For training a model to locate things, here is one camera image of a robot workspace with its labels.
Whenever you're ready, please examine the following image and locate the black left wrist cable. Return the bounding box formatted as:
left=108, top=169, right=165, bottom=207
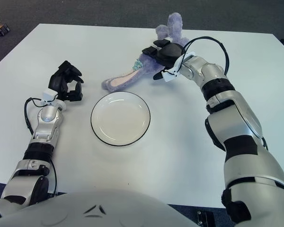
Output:
left=24, top=96, right=55, bottom=135

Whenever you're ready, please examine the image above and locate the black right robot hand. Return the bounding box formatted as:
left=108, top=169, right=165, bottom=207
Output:
left=142, top=39, right=184, bottom=81

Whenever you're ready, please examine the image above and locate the brown cardboard box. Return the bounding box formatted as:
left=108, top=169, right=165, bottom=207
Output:
left=0, top=22, right=10, bottom=36

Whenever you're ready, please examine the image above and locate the purple plush bunny doll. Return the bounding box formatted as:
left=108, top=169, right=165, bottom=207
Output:
left=101, top=13, right=192, bottom=93

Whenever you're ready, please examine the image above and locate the white wrist sensor box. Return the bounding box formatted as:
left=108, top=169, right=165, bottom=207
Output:
left=43, top=89, right=59, bottom=101
left=162, top=68, right=179, bottom=83

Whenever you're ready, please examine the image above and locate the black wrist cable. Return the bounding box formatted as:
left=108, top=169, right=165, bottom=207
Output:
left=179, top=36, right=230, bottom=76
left=24, top=96, right=55, bottom=135

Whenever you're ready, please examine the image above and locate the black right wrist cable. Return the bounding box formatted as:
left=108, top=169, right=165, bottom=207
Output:
left=179, top=36, right=230, bottom=76

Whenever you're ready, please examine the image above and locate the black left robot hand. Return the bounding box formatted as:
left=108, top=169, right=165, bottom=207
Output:
left=49, top=60, right=84, bottom=103

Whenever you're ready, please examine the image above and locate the black metal bracket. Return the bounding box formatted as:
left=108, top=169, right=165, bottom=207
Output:
left=195, top=210, right=215, bottom=227

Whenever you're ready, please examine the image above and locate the thin black elbow cable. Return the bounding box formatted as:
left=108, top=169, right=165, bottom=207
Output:
left=51, top=159, right=58, bottom=197

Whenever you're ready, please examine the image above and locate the grey robot torso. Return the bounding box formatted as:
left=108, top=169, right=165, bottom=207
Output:
left=0, top=189, right=199, bottom=227

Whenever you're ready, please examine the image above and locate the white plate black rim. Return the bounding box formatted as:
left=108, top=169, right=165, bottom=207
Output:
left=90, top=91, right=152, bottom=147

